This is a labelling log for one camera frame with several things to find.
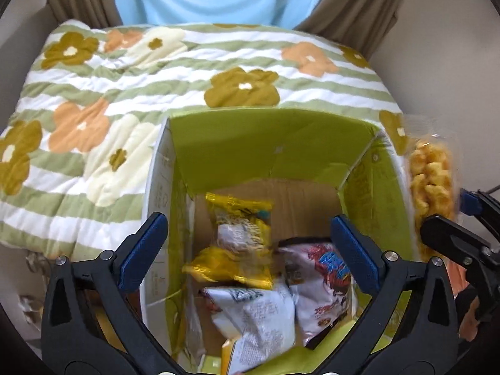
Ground white snack packet grey print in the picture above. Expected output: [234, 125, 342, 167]
[201, 286, 298, 375]

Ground green striped floral blanket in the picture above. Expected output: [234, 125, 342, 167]
[0, 19, 412, 267]

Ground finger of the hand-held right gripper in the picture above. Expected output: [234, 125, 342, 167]
[420, 213, 493, 271]
[460, 188, 500, 229]

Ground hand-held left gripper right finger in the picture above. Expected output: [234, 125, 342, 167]
[312, 214, 459, 375]

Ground orange floral cloth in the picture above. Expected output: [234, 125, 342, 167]
[445, 260, 482, 342]

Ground small yellow packet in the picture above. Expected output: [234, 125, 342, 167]
[221, 340, 246, 375]

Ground yellow snack packet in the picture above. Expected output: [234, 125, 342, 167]
[205, 191, 274, 253]
[183, 245, 274, 290]

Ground clear packet of orange puffs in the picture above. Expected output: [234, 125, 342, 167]
[402, 112, 460, 243]

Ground white snack packet red print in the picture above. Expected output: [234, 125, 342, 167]
[278, 241, 358, 346]

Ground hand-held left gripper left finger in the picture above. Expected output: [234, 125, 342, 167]
[41, 212, 184, 375]

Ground cardboard box with green inside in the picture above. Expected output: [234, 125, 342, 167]
[142, 105, 417, 375]

